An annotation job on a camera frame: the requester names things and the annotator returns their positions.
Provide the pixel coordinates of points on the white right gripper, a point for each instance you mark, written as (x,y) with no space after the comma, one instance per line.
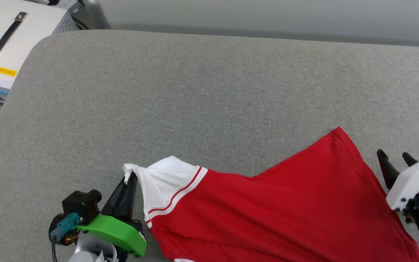
(411,185)

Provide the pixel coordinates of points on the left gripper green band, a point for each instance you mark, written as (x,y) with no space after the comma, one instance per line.
(118,231)

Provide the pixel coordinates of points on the red garment with white sleeve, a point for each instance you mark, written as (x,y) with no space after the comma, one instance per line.
(267,211)

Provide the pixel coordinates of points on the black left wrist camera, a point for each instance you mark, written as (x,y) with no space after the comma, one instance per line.
(82,203)

